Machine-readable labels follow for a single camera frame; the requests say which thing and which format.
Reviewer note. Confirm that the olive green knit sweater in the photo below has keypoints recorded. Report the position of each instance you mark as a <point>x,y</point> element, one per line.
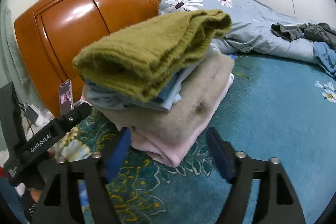
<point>177,27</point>

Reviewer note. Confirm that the grey floral duvet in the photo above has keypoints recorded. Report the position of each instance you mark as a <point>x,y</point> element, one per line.
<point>250,31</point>

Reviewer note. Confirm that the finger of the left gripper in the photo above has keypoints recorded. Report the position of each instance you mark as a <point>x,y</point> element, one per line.
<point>66,122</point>

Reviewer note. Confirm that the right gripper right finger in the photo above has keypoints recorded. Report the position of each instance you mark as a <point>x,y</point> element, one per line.
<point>277,201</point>

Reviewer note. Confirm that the teal floral bed blanket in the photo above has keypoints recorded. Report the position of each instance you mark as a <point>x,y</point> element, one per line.
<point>275,107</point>

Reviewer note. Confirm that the left hand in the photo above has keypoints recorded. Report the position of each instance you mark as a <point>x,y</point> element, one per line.
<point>35,179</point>

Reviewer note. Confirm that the orange wooden headboard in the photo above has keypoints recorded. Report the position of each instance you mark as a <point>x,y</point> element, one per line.
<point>52,32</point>

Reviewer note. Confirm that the dark grey garment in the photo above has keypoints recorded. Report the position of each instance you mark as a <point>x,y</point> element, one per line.
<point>321,32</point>

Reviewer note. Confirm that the smartphone on stand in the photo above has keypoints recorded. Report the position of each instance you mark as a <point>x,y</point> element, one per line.
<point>66,101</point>

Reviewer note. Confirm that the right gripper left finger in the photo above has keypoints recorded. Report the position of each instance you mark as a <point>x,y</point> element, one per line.
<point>60,198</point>

